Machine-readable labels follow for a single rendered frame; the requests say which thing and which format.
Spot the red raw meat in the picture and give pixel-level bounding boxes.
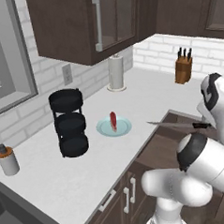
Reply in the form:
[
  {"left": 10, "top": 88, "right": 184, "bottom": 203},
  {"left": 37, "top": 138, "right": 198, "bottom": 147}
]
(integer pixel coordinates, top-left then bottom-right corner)
[{"left": 108, "top": 111, "right": 119, "bottom": 134}]

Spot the light blue plate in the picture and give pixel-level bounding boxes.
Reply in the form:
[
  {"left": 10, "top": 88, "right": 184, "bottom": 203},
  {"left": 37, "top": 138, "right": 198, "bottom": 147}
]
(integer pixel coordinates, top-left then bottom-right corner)
[{"left": 96, "top": 114, "right": 133, "bottom": 139}]

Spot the open dark wood drawer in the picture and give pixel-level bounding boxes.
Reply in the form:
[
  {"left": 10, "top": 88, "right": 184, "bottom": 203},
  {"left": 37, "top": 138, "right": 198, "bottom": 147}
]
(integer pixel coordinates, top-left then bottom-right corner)
[{"left": 131, "top": 106, "right": 224, "bottom": 224}]

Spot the wooden knife block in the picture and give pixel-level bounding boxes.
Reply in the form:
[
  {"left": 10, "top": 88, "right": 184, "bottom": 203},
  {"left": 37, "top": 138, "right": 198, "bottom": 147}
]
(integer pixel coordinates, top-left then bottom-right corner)
[{"left": 172, "top": 46, "right": 196, "bottom": 85}]

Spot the dark wood drawer front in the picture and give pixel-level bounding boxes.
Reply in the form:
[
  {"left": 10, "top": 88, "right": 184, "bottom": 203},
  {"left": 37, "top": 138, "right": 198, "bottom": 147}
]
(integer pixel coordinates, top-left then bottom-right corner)
[{"left": 75, "top": 175, "right": 128, "bottom": 224}]

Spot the white paper towel roll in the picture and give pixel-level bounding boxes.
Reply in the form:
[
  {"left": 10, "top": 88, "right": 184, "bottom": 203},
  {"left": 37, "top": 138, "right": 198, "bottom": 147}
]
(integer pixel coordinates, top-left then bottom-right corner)
[{"left": 104, "top": 53, "right": 127, "bottom": 94}]

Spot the black three-tier stand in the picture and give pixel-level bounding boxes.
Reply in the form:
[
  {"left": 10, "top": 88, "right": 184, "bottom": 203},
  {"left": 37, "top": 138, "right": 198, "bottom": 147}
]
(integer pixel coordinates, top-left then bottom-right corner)
[{"left": 47, "top": 87, "right": 91, "bottom": 160}]

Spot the glass cupboard door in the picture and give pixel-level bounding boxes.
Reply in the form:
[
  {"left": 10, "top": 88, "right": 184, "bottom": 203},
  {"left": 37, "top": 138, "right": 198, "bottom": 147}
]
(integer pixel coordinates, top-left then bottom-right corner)
[{"left": 87, "top": 0, "right": 143, "bottom": 67}]

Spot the dark wood base cupboard door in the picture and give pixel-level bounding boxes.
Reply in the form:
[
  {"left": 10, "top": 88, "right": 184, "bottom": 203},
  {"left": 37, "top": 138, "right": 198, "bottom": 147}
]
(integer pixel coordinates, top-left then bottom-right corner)
[
  {"left": 125, "top": 167, "right": 157, "bottom": 224},
  {"left": 89, "top": 178, "right": 132, "bottom": 224}
]

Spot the white soap dispenser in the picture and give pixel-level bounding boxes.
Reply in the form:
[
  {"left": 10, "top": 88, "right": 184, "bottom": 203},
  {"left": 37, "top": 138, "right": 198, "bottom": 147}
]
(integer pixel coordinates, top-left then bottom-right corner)
[{"left": 0, "top": 141, "right": 21, "bottom": 178}]

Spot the grey framed window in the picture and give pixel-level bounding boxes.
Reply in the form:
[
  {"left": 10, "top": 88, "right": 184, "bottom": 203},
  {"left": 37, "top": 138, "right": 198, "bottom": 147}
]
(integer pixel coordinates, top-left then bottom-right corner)
[{"left": 0, "top": 0, "right": 41, "bottom": 119}]

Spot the dark wood corner cupboard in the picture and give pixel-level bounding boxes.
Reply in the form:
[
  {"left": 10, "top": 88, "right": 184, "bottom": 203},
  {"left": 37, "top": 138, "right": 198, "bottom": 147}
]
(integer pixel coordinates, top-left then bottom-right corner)
[{"left": 153, "top": 0, "right": 224, "bottom": 44}]

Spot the grey sink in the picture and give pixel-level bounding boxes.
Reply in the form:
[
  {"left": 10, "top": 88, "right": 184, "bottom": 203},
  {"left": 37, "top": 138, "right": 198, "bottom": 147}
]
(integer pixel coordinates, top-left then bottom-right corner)
[{"left": 0, "top": 174, "right": 60, "bottom": 224}]

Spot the white wall outlet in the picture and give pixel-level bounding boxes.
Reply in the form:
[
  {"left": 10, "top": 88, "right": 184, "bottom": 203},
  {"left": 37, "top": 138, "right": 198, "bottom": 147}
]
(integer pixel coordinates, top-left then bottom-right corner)
[{"left": 60, "top": 63, "right": 74, "bottom": 87}]

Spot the black-handled kitchen knife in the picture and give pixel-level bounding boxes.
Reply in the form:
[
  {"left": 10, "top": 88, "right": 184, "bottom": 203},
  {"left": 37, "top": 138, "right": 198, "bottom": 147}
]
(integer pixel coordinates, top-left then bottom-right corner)
[{"left": 145, "top": 116, "right": 213, "bottom": 133}]

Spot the white cupboard door handle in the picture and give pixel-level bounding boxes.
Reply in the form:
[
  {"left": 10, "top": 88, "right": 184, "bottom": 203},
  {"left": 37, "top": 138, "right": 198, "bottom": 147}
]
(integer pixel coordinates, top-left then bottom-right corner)
[
  {"left": 128, "top": 176, "right": 138, "bottom": 204},
  {"left": 121, "top": 187, "right": 131, "bottom": 215}
]

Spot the white drawer handle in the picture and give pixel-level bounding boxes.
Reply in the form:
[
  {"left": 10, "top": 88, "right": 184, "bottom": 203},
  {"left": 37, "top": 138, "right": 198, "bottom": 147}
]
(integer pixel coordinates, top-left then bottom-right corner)
[{"left": 97, "top": 188, "right": 119, "bottom": 214}]

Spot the long silver cupboard handle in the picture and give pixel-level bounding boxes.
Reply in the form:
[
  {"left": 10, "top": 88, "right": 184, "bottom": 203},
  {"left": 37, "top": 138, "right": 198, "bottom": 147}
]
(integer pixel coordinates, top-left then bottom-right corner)
[{"left": 91, "top": 0, "right": 105, "bottom": 53}]

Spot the dark wood wall cupboard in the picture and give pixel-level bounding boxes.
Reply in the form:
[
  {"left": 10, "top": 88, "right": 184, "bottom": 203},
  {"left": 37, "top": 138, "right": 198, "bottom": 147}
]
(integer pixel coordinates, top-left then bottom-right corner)
[{"left": 24, "top": 0, "right": 165, "bottom": 71}]

